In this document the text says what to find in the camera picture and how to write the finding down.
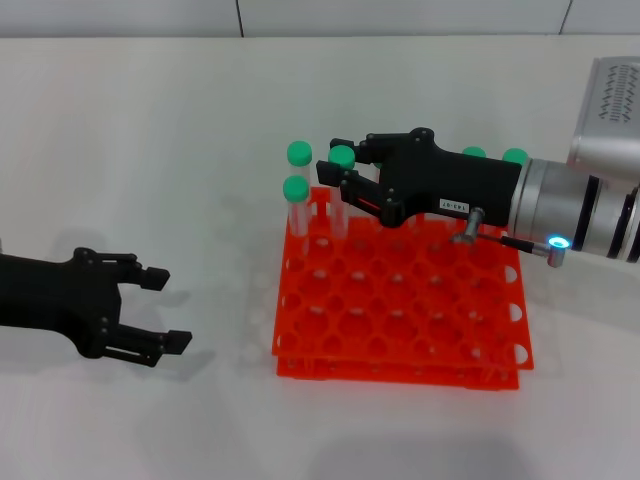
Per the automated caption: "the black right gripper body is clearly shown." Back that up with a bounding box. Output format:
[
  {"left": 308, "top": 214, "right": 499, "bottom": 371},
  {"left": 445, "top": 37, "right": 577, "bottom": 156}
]
[{"left": 379, "top": 128, "right": 524, "bottom": 230}]

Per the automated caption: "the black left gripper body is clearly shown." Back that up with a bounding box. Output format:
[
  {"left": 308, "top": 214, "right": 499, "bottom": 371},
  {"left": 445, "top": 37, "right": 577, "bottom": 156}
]
[{"left": 0, "top": 247, "right": 124, "bottom": 359}]

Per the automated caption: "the orange plastic test tube rack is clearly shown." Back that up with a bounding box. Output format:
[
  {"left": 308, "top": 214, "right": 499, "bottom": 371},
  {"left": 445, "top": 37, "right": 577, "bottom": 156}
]
[{"left": 272, "top": 185, "right": 535, "bottom": 391}]

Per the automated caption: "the right gripper cable with plug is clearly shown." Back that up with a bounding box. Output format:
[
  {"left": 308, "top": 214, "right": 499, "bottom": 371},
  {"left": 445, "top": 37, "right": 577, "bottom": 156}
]
[{"left": 448, "top": 207, "right": 572, "bottom": 268}]

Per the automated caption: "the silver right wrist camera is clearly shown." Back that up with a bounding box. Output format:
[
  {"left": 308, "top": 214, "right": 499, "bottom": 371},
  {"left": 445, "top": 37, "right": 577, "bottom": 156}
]
[{"left": 567, "top": 57, "right": 640, "bottom": 181}]

